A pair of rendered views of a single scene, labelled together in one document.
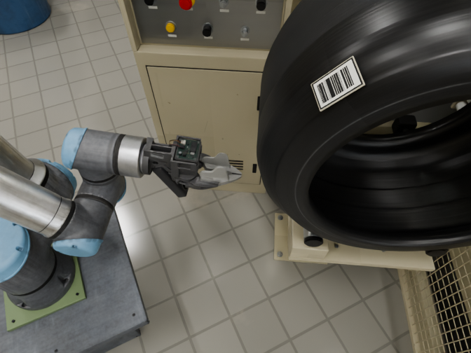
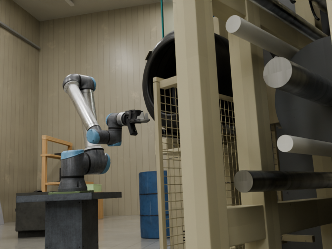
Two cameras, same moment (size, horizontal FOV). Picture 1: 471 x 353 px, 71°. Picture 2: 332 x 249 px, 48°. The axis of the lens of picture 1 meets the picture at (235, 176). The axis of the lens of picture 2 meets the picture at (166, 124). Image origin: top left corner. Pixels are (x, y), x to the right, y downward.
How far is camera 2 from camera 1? 220 cm
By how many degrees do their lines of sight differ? 73
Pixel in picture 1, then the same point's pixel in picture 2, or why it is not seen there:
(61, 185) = (103, 157)
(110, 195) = (111, 133)
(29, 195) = (92, 116)
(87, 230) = (97, 130)
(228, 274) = not seen: outside the picture
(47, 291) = (70, 182)
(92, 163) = (111, 116)
